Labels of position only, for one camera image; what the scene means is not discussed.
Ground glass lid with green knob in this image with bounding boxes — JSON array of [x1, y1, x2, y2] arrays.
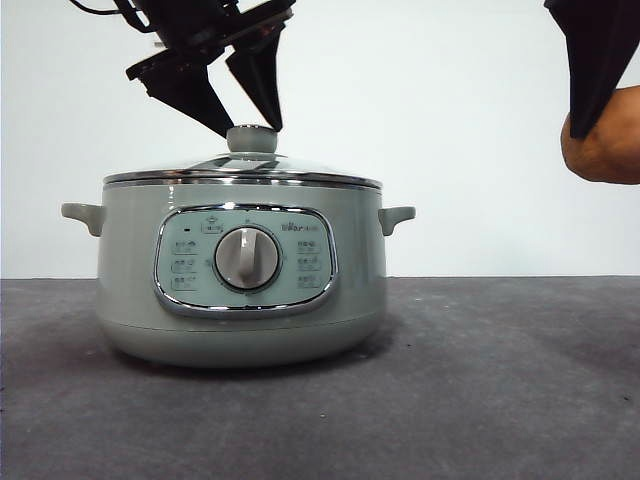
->
[[102, 125, 385, 193]]

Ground brown potato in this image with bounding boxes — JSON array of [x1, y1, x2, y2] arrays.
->
[[559, 85, 640, 185]]

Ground pale green electric pot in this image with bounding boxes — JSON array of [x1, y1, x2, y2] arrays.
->
[[60, 180, 417, 370]]

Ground black cable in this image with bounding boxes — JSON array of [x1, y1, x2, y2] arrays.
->
[[68, 0, 152, 32]]

